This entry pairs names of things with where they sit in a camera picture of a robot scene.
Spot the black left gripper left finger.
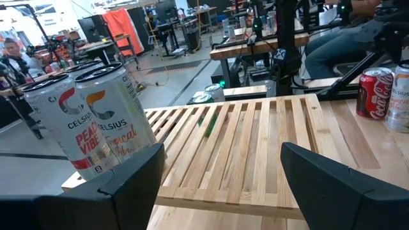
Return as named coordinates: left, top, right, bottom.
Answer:
left=0, top=142, right=166, bottom=230

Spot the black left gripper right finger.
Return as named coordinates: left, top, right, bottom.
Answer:
left=281, top=141, right=409, bottom=230

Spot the Celsius Peach Vibe can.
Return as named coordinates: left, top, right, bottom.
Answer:
left=21, top=72, right=121, bottom=181

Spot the Celsius Tropical Vibe can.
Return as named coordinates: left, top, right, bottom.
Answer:
left=74, top=62, right=158, bottom=164
left=384, top=59, right=409, bottom=134

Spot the tall white Celsius can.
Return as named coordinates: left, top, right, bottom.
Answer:
left=65, top=59, right=105, bottom=79

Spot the green Sprite can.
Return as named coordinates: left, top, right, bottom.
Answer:
left=192, top=93, right=220, bottom=139

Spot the pink Spindrift can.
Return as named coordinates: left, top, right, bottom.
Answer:
left=203, top=83, right=226, bottom=103

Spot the wooden slatted shelf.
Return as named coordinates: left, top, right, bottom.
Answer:
left=60, top=93, right=341, bottom=221

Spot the red Coca-Cola can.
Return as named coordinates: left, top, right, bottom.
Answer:
left=355, top=66, right=395, bottom=120

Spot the person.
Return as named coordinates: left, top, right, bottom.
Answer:
left=0, top=37, right=45, bottom=89
left=303, top=0, right=384, bottom=80

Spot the black office chair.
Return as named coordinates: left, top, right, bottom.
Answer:
left=360, top=8, right=409, bottom=66

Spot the black panel screen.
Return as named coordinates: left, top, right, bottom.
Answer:
left=77, top=15, right=107, bottom=44

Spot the hanging fabric drape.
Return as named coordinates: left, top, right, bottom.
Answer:
left=101, top=8, right=145, bottom=58

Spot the wooden workbench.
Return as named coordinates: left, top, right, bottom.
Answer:
left=209, top=31, right=310, bottom=89

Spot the black fabric drape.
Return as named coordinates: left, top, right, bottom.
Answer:
left=127, top=6, right=153, bottom=54

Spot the black aluminium table frame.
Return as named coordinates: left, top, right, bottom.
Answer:
left=187, top=50, right=409, bottom=105

